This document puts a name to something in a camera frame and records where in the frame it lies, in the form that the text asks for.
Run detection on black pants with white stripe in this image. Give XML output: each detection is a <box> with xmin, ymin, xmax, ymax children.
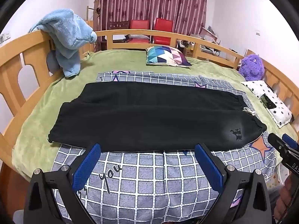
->
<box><xmin>48</xmin><ymin>81</ymin><xmax>266</xmax><ymax>152</ymax></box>

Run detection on person right hand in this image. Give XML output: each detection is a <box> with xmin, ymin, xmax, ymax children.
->
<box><xmin>274</xmin><ymin>173</ymin><xmax>292</xmax><ymax>220</ymax></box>

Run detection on white black-dotted pillow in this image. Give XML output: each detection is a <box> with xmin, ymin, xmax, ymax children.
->
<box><xmin>242</xmin><ymin>80</ymin><xmax>292</xmax><ymax>128</ymax></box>

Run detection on black smartphone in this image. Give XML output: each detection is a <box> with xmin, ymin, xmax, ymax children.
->
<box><xmin>260</xmin><ymin>94</ymin><xmax>277</xmax><ymax>109</ymax></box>

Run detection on green fleece bed sheet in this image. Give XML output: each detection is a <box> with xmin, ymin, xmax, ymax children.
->
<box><xmin>12</xmin><ymin>50</ymin><xmax>298</xmax><ymax>180</ymax></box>

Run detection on purple plush toy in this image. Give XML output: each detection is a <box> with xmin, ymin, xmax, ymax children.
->
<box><xmin>238</xmin><ymin>54</ymin><xmax>265</xmax><ymax>81</ymax></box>

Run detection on colourful geometric pillow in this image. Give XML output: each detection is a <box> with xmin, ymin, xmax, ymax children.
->
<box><xmin>146</xmin><ymin>46</ymin><xmax>191</xmax><ymax>68</ymax></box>

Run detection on red chair right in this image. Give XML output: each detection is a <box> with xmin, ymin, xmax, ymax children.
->
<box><xmin>153</xmin><ymin>18</ymin><xmax>173</xmax><ymax>46</ymax></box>

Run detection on red chair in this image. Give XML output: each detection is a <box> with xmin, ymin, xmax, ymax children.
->
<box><xmin>128</xmin><ymin>20</ymin><xmax>150</xmax><ymax>43</ymax></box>
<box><xmin>153</xmin><ymin>18</ymin><xmax>173</xmax><ymax>46</ymax></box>

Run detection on maroon patterned curtain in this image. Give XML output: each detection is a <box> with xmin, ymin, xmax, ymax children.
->
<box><xmin>93</xmin><ymin>0</ymin><xmax>207</xmax><ymax>35</ymax></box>

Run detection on light blue fleece garment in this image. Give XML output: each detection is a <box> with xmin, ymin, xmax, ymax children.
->
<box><xmin>28</xmin><ymin>9</ymin><xmax>97</xmax><ymax>77</ymax></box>

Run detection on red chair left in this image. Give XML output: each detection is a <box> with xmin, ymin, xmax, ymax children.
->
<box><xmin>128</xmin><ymin>20</ymin><xmax>150</xmax><ymax>43</ymax></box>

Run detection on dark wooden chair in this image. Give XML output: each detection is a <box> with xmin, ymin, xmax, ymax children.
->
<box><xmin>107</xmin><ymin>21</ymin><xmax>130</xmax><ymax>43</ymax></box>

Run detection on wooden bed frame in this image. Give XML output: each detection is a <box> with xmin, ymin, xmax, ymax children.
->
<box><xmin>1</xmin><ymin>31</ymin><xmax>298</xmax><ymax>174</ymax></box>

